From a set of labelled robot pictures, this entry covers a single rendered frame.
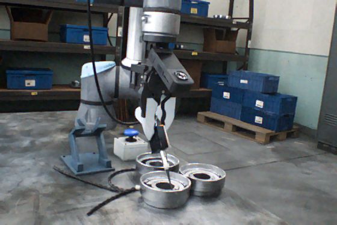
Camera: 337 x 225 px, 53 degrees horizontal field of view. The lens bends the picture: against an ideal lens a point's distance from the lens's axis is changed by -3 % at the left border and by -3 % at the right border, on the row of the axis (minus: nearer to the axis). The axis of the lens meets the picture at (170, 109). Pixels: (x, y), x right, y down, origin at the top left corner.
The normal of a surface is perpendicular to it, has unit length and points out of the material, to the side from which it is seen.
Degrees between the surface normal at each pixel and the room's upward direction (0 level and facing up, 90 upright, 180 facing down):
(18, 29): 82
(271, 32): 90
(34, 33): 83
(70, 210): 0
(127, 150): 90
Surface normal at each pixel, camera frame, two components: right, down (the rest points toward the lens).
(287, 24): -0.86, 0.03
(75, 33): 0.51, 0.21
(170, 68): 0.35, -0.73
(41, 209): 0.08, -0.98
